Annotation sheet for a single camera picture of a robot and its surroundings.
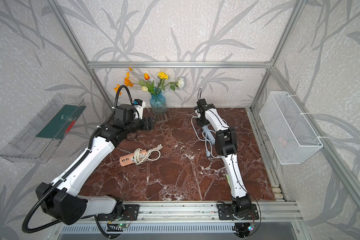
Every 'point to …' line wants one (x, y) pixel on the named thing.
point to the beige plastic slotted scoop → (161, 118)
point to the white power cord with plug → (141, 156)
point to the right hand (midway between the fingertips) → (202, 122)
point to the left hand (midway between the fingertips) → (153, 119)
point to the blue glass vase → (158, 103)
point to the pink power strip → (130, 159)
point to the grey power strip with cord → (208, 134)
